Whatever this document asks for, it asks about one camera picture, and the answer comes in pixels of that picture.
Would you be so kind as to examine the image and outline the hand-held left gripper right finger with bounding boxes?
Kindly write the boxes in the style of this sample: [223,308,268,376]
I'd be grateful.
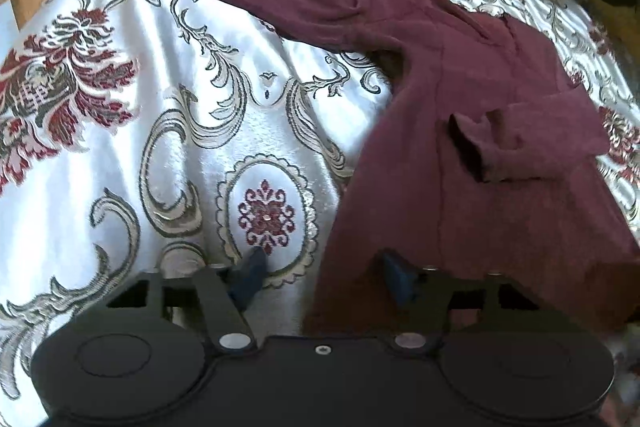
[381,248,541,354]

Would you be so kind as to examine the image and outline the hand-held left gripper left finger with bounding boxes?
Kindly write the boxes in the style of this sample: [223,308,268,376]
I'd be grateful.
[105,247,269,354]

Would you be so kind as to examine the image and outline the maroon knit sweater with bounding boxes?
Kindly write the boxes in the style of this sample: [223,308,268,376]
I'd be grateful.
[171,0,640,339]

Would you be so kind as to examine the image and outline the floral printed white bedspread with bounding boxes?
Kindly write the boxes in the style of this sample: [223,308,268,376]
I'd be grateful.
[0,0,640,400]

